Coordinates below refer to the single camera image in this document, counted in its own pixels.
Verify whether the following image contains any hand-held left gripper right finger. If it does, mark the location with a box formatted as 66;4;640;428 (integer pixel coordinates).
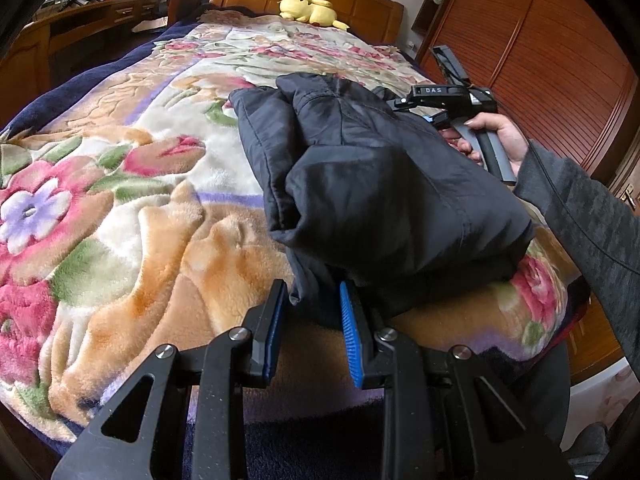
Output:
339;280;574;480

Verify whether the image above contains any person's right hand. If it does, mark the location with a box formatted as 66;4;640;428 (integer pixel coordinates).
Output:
440;110;531;172

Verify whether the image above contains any wooden open shelf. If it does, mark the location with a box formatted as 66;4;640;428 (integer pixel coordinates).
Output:
411;0;462;57

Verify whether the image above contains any floral plush blanket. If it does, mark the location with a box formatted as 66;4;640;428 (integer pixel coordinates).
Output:
0;12;572;480

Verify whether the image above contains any black jacket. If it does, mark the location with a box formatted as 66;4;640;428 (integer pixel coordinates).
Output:
227;72;537;322

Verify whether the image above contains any yellow plush toy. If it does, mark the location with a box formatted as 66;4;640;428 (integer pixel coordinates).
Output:
278;0;351;31

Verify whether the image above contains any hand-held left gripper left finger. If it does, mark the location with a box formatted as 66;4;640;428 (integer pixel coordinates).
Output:
50;279;290;480

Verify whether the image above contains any person's grey trouser leg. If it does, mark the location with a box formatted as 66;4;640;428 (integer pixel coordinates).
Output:
565;421;617;480

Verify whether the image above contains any brown cardboard piece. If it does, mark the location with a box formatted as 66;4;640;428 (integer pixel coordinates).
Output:
132;16;170;34

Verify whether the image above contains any wooden slatted wardrobe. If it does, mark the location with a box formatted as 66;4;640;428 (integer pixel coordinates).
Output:
417;0;640;386

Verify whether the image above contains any wooden desk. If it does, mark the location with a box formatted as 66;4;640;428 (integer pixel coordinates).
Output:
0;0;173;117

